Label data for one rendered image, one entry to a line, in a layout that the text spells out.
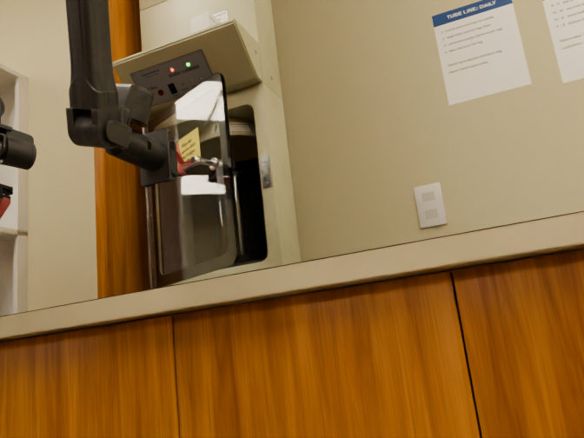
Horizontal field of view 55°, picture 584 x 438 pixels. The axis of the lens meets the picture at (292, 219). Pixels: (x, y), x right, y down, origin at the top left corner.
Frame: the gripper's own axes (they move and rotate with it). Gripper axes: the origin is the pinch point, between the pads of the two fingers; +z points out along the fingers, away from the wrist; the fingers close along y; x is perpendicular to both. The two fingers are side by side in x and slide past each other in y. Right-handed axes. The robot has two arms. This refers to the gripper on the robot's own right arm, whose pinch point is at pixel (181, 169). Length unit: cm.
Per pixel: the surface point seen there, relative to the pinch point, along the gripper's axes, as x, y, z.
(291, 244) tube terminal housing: -14.3, -15.2, 19.5
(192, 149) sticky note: -0.4, 5.8, 4.3
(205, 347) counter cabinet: -11.1, -36.2, -13.8
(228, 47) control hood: -10.7, 26.8, 5.0
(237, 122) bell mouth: -4.9, 15.3, 17.5
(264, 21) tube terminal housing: -14.2, 39.5, 18.3
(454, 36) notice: -55, 42, 56
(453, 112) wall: -50, 20, 56
